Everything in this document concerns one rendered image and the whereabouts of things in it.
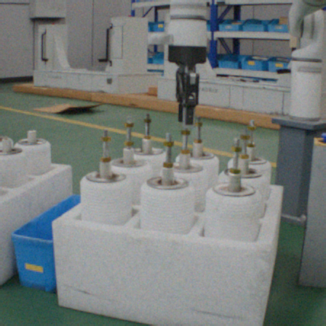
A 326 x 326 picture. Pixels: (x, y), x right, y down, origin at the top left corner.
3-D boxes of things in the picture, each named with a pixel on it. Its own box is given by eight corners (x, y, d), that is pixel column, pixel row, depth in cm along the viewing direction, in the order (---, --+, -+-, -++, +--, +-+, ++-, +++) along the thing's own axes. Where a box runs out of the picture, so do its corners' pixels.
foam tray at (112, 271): (127, 236, 124) (127, 171, 120) (276, 255, 113) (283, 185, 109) (58, 305, 88) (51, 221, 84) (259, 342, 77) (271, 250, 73)
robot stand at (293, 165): (287, 204, 152) (295, 114, 144) (326, 215, 141) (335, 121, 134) (263, 215, 142) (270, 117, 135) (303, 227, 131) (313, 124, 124)
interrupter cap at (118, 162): (102, 165, 97) (102, 162, 97) (124, 158, 103) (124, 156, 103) (132, 171, 93) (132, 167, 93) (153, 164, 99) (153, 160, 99)
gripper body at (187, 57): (211, 43, 85) (209, 92, 87) (202, 43, 93) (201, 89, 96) (171, 41, 84) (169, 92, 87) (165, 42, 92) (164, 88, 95)
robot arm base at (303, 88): (297, 116, 141) (300, 60, 137) (324, 120, 134) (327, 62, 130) (283, 118, 134) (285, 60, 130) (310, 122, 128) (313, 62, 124)
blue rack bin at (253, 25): (260, 33, 663) (260, 20, 658) (282, 34, 637) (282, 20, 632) (241, 31, 628) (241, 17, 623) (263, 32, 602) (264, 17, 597)
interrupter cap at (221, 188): (203, 189, 81) (203, 185, 81) (235, 183, 86) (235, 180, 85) (232, 201, 75) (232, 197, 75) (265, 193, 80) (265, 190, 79)
